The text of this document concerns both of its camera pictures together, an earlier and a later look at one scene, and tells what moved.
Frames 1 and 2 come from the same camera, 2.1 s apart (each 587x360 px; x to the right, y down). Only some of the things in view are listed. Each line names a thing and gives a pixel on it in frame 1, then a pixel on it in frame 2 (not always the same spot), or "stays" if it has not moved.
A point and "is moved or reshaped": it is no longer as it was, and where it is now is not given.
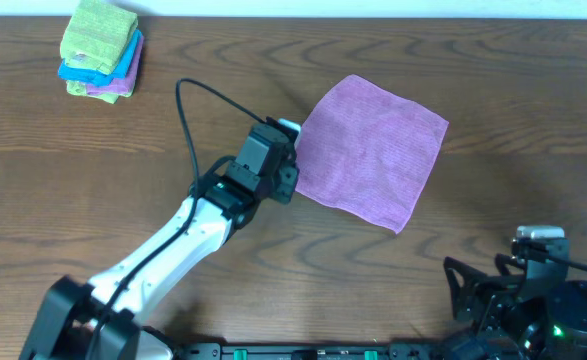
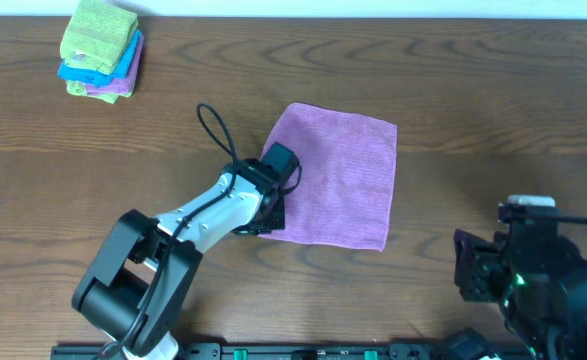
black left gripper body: (287, 176) → (271, 218)
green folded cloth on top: (98, 35) stays
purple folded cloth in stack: (121, 86) stays
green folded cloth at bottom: (79, 88) stays
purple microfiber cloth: (367, 152) is moved or reshaped
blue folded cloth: (96, 77) stays
